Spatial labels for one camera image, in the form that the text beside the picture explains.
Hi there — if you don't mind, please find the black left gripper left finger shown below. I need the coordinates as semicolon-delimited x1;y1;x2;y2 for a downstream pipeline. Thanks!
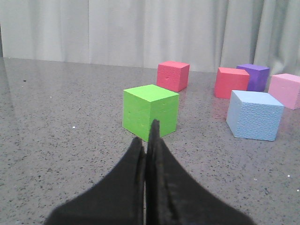
45;137;146;225

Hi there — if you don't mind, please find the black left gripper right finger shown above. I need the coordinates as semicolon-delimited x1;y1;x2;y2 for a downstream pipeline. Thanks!
146;120;254;225

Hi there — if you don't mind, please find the light blue foam cube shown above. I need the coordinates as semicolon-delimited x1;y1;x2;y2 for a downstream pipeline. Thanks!
226;90;284;141

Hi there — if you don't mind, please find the green foam cube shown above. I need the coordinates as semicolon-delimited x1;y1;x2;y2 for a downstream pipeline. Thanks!
122;84;180;142

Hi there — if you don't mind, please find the red foam cube left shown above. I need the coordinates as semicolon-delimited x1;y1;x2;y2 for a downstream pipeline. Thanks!
156;61;190;92

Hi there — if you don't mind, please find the red foam cube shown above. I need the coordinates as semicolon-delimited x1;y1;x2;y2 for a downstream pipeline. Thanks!
156;61;190;92
214;67;250;99

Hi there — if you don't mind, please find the red foam cube right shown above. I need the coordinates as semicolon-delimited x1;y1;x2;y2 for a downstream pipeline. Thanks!
214;67;250;99

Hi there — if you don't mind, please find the purple foam cube back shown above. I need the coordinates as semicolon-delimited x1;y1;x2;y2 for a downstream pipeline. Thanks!
236;64;270;91

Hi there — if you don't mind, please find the pink foam cube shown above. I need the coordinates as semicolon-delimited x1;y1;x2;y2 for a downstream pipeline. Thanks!
268;74;300;110

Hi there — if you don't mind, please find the white curtain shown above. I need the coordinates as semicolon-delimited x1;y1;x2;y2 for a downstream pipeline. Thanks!
0;0;300;75

